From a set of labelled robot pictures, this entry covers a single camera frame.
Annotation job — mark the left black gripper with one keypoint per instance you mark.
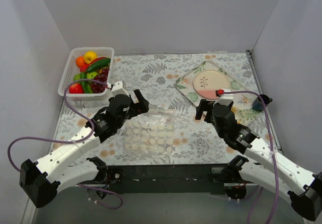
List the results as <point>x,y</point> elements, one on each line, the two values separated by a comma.
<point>136,104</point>

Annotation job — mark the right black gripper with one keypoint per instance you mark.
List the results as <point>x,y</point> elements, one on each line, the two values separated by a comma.
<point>206,111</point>

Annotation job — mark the clear zip top bag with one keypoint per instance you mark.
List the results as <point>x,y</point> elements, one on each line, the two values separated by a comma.
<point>151,134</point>

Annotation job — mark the small green pepper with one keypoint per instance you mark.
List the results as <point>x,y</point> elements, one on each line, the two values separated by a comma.
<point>86,87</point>

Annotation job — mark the green cucumber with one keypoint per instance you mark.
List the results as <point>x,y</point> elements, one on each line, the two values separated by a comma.
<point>97,64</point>

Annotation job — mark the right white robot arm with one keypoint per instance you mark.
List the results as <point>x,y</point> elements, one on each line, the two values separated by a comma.
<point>304,186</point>

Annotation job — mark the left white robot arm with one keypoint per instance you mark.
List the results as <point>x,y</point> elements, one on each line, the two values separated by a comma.
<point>44,178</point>

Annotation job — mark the beige pink round plate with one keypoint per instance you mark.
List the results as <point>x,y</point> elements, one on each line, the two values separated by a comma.
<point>207,82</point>

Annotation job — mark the floral table mat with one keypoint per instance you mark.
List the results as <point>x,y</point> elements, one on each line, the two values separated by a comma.
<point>166,81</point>

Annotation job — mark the dark blue mug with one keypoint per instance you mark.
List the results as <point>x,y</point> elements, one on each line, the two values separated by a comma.
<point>259,103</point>

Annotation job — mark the green apple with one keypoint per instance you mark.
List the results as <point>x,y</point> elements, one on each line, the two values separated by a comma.
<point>83,75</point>

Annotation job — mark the red apple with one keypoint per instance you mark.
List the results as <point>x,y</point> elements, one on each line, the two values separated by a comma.
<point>76,89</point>

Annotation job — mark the red chili pepper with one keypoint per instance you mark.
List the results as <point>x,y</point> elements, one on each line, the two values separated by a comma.
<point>84,67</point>

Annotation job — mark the yellow apple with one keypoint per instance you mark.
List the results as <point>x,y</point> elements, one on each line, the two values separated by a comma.
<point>89,57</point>

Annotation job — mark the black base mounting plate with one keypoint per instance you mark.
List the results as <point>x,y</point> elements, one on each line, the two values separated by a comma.
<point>214,179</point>

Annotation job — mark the orange fruit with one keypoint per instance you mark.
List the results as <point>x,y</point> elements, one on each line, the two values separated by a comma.
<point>80,62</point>

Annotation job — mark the white plastic basket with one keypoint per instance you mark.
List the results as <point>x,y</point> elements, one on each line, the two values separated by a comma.
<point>98,84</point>

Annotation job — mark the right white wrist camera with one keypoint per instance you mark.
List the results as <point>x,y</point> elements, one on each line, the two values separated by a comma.
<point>225,97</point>

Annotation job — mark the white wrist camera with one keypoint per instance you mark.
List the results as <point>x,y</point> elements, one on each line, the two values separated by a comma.
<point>225,97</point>
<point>117,89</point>

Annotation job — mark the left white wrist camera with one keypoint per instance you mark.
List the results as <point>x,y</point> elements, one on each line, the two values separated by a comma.
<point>117,89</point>

